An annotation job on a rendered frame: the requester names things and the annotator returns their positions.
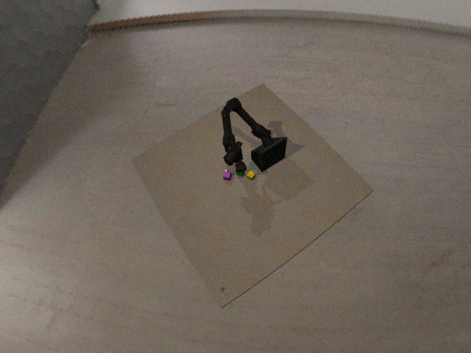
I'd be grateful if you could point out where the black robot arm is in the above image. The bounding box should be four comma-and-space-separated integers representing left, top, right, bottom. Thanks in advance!
221, 98, 274, 165

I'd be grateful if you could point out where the purple block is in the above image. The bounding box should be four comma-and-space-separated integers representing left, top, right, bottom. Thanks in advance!
223, 171, 232, 181

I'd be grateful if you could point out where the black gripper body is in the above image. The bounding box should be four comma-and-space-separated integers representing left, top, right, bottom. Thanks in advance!
235, 153, 247, 172

